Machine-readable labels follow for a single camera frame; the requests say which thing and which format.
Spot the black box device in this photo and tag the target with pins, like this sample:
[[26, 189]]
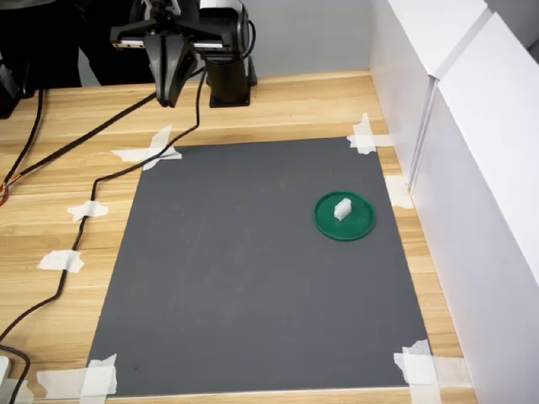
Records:
[[6, 97]]

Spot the white plastic adapter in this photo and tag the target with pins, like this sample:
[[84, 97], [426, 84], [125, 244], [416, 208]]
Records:
[[4, 368]]

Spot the small white plastic terminal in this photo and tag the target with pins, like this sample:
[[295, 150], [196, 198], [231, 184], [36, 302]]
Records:
[[342, 209]]

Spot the dark grey mat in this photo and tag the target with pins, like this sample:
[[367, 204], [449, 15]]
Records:
[[231, 273]]

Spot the white tape patch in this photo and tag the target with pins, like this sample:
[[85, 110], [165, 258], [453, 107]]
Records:
[[398, 191], [421, 370], [130, 155], [99, 379], [25, 393], [363, 141]]

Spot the round green lid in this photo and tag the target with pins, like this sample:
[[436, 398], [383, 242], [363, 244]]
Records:
[[358, 227]]

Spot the white partition panel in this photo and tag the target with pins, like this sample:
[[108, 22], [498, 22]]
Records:
[[400, 63], [484, 210]]

